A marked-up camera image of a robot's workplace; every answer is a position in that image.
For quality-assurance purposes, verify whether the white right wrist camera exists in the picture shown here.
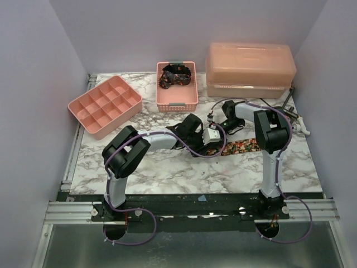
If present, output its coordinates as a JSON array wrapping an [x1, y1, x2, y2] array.
[[207, 111, 214, 123]]

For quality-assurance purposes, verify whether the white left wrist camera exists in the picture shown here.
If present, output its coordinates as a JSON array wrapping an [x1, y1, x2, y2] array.
[[202, 127, 221, 145]]

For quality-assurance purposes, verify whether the pink plastic basket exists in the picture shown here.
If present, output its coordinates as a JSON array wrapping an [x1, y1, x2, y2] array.
[[156, 61, 199, 112]]

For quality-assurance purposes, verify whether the dark floral tie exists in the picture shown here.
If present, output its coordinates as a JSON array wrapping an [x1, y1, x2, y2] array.
[[159, 64, 192, 89]]

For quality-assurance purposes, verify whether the large pink storage box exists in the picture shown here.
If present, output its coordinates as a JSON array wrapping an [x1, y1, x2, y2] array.
[[205, 42, 297, 99]]

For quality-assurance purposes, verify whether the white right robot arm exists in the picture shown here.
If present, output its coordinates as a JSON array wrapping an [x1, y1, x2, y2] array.
[[220, 99, 292, 219]]

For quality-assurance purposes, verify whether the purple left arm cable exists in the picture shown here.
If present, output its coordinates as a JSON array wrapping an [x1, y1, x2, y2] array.
[[103, 122, 226, 247]]

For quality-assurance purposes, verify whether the white plastic fixture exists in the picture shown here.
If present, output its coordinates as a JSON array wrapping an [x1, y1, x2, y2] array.
[[292, 116, 311, 136]]

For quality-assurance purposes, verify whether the pink divided organizer tray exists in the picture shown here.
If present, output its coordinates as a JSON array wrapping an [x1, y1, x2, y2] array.
[[68, 75, 143, 140]]

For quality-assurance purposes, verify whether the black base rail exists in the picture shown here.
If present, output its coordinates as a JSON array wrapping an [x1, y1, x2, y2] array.
[[50, 192, 328, 233]]

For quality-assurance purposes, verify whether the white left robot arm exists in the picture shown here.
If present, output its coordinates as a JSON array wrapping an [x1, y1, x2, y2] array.
[[102, 113, 203, 221]]

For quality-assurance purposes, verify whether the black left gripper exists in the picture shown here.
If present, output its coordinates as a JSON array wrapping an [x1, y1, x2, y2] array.
[[185, 130, 211, 157]]

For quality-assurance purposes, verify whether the colourful faces patterned tie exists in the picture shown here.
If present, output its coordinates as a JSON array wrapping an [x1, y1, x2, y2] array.
[[205, 138, 261, 156]]

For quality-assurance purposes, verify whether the orange black tool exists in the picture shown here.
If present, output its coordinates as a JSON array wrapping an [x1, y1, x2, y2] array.
[[260, 86, 297, 121]]

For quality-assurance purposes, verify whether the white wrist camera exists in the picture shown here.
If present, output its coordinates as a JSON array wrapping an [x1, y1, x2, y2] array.
[[202, 127, 221, 145], [207, 111, 214, 123]]

